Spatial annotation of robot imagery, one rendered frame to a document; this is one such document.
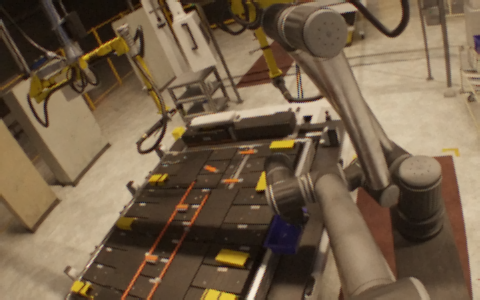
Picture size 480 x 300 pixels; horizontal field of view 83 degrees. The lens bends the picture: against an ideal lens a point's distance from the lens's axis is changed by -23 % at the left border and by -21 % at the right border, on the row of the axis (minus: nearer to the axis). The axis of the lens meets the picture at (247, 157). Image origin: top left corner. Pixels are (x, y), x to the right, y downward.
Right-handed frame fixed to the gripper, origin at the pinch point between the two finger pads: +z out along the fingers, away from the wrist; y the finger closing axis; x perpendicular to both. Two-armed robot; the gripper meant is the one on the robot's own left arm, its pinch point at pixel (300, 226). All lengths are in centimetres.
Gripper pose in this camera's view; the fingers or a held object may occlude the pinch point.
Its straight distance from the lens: 152.9
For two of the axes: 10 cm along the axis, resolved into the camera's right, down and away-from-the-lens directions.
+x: -3.3, 6.3, -7.0
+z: 3.5, 7.7, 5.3
